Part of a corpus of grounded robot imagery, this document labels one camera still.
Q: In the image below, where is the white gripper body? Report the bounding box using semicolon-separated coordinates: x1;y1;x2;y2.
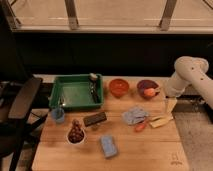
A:
164;73;186;97

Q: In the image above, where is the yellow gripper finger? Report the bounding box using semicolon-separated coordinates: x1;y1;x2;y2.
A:
165;98;177;113
149;115;173;128

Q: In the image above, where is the red orange pepper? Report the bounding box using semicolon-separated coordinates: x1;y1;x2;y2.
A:
134;122;147;132

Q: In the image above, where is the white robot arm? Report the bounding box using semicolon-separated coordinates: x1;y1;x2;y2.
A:
163;56;213;124

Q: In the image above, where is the dish brush in tray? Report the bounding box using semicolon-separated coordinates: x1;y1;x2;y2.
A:
89;73;100;103

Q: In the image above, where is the green plastic tray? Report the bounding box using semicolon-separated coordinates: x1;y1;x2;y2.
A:
49;74;104;110

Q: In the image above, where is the orange round fruit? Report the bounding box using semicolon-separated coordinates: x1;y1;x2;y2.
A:
144;88;156;98

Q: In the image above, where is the purple bowl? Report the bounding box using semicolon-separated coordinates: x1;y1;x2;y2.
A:
137;80;160;99

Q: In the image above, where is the light blue crumpled cloth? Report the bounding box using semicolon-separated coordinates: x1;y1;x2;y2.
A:
122;106;149;125

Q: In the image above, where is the orange bowl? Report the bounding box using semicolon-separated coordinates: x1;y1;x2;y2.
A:
109;79;129;98

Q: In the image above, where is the blue sponge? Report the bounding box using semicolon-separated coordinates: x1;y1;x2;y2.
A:
100;135;118;158

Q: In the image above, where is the black rectangular block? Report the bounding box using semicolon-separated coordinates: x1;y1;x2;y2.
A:
83;112;107;127

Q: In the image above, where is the white bowl of brown items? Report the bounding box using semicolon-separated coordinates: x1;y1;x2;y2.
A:
67;119;85;145

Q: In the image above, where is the small blue cup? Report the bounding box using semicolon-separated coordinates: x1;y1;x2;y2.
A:
51;107;65;123

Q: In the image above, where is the black office chair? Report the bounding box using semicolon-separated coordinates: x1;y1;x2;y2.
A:
0;77;47;171

